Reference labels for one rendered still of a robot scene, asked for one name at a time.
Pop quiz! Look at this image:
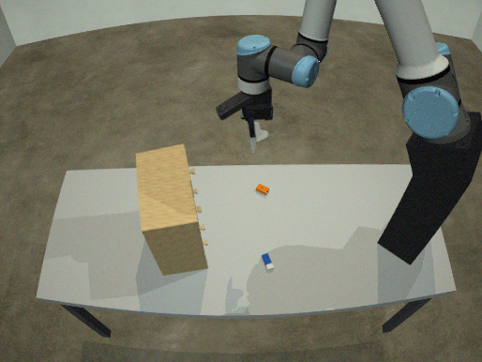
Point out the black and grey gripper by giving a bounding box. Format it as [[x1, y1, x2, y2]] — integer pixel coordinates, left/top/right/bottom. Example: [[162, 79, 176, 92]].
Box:
[[240, 84, 273, 155]]

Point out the blue and white eraser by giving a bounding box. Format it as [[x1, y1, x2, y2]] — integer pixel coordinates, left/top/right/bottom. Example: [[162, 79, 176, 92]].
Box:
[[262, 253, 274, 270]]

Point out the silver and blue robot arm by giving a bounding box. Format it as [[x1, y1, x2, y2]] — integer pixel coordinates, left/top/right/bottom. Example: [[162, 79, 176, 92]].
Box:
[[216, 0, 471, 143]]

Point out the light wooden chest of drawers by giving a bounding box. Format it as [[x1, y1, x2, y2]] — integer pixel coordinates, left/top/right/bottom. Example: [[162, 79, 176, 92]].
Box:
[[136, 144, 208, 276]]

